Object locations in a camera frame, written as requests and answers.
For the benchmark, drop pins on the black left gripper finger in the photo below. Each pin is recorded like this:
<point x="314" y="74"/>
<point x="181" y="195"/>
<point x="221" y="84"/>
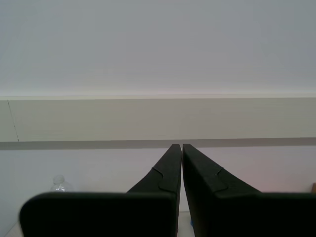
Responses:
<point x="247" y="214"/>
<point x="103" y="214"/>

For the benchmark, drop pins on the clear plastic bottle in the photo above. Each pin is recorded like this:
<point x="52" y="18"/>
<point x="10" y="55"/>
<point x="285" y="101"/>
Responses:
<point x="59" y="185"/>

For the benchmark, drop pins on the beige wall trim board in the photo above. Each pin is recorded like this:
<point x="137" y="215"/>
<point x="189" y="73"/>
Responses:
<point x="158" y="119"/>

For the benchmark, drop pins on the blue block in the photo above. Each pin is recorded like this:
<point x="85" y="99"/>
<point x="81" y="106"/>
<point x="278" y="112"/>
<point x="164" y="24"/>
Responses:
<point x="191" y="222"/>

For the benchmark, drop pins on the brown cardboard box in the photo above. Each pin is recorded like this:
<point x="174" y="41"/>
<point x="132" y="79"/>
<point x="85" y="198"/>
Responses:
<point x="313" y="188"/>

